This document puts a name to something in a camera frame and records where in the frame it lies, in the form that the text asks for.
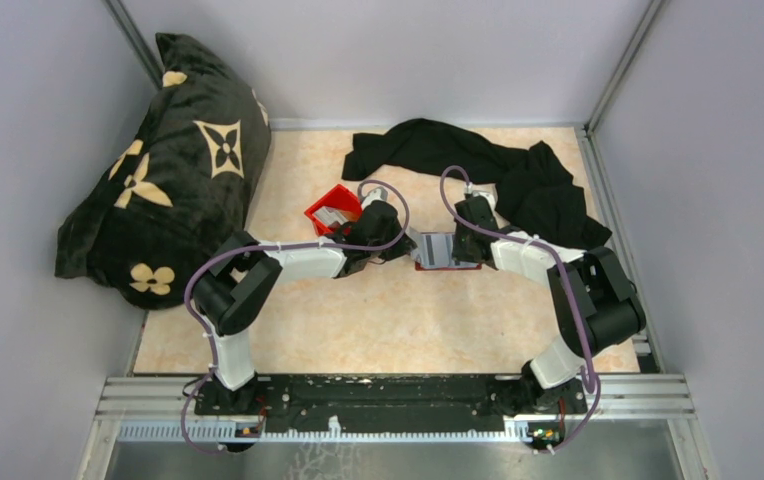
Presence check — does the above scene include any stack of grey cards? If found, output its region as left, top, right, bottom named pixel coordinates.
left=314, top=206, right=350, bottom=229

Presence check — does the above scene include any black floral patterned pillow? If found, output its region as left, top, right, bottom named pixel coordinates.
left=54, top=33, right=271, bottom=310

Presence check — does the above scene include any black cloth garment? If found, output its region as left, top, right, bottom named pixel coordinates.
left=342, top=118, right=612, bottom=250

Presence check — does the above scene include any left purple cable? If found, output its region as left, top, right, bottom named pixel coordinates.
left=179, top=178, right=413, bottom=456

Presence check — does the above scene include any red leather card holder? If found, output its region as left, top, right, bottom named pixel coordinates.
left=410, top=232, right=482, bottom=271

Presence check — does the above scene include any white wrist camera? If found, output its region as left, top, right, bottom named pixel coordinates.
left=465, top=189, right=496, bottom=209
left=361, top=187, right=388, bottom=209

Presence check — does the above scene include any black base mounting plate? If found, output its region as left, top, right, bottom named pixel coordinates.
left=194, top=374, right=587, bottom=434

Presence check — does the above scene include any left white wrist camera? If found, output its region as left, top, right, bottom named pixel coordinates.
left=361, top=187, right=388, bottom=209

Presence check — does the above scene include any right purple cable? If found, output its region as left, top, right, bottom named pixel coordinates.
left=438, top=165, right=603, bottom=455

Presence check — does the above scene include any purple cable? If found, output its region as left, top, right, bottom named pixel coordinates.
left=179, top=178, right=413, bottom=456
left=438, top=165, right=603, bottom=455

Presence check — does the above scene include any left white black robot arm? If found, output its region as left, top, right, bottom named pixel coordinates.
left=184, top=200, right=416, bottom=414

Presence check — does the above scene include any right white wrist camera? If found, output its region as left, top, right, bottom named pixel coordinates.
left=465, top=189, right=496, bottom=209

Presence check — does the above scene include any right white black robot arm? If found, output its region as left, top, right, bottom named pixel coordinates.
left=452, top=194, right=646, bottom=412

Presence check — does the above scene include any aluminium frame rail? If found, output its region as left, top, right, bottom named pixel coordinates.
left=95, top=374, right=695, bottom=444

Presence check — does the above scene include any red plastic bin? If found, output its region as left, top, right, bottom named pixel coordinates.
left=304, top=184, right=362, bottom=236

